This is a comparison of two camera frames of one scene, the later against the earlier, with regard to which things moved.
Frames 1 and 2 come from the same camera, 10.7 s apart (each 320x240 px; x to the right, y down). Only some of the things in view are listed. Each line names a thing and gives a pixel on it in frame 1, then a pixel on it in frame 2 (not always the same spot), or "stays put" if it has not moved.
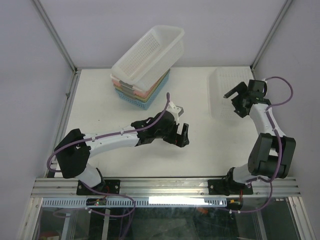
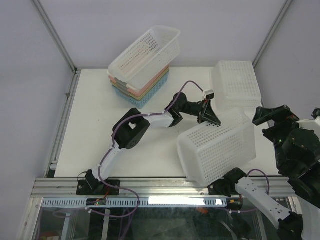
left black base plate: x=109 y=186 stays put
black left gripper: x=180 y=140 → x=210 y=116
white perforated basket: x=151 y=57 → x=209 y=152
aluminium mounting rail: x=64 y=188 stays put
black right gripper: x=240 y=89 → x=284 y=117
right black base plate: x=227 y=187 stays put
